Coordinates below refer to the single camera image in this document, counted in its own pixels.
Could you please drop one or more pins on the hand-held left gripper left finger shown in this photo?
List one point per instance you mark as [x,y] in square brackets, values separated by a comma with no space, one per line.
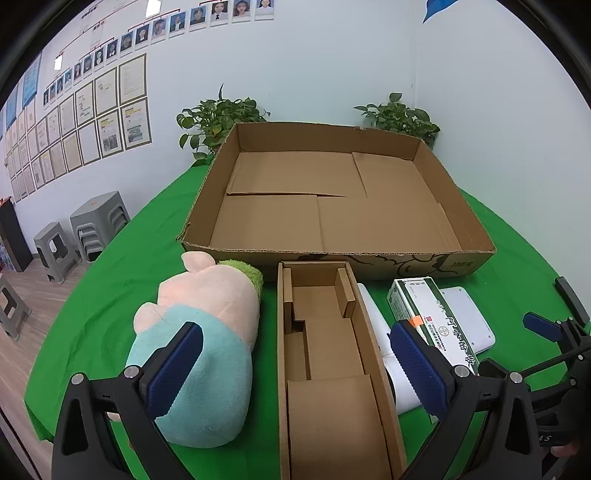
[178,369]

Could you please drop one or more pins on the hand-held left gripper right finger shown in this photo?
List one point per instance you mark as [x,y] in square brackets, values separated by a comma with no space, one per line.
[418,369]

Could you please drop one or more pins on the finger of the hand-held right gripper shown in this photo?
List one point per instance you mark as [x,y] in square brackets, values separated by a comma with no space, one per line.
[541,324]

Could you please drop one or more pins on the white handheld hair dryer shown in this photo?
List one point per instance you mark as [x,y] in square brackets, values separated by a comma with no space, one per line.
[376,323]

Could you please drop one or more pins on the pink and teal plush toy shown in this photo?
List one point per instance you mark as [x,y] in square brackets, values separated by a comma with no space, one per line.
[217,314]

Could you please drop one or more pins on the green and white medicine box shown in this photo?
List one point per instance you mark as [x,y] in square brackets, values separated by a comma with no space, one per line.
[415,295]

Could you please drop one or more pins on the small narrow cardboard box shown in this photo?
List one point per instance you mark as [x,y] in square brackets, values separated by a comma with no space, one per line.
[332,415]

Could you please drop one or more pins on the large shallow cardboard box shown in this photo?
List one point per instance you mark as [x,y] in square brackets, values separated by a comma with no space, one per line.
[286,184]

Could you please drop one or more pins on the person's right hand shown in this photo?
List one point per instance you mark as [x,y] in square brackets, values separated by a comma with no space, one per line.
[565,451]

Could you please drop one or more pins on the black rectangular bar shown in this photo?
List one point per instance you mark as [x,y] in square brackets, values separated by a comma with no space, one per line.
[572,297]

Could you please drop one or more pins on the white flat rectangular device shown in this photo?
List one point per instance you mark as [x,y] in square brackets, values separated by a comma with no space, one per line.
[466,314]

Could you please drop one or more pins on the green table cloth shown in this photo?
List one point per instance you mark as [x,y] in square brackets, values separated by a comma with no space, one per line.
[120,267]

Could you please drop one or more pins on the stack of grey plastic stools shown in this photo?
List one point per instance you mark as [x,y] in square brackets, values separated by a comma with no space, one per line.
[99,221]

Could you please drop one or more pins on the grey plastic stool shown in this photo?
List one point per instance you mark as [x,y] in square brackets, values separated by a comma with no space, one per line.
[55,247]
[11,304]

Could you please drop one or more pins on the dark wooden cabinet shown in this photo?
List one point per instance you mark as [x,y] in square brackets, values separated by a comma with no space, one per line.
[14,235]

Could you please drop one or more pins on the small green potted plant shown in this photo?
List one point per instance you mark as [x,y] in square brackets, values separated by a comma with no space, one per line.
[401,117]

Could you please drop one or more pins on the bushy green potted plant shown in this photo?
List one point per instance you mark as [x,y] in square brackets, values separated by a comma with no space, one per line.
[214,120]

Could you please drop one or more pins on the row of portrait photos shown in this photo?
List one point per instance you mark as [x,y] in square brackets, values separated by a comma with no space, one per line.
[157,30]

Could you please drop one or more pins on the wall of framed documents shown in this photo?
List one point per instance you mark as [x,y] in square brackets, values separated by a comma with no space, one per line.
[83,124]

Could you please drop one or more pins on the blue wall poster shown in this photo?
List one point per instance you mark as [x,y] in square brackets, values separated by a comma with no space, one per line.
[30,81]

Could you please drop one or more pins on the blue wall sign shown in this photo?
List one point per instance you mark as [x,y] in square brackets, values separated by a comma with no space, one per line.
[436,10]

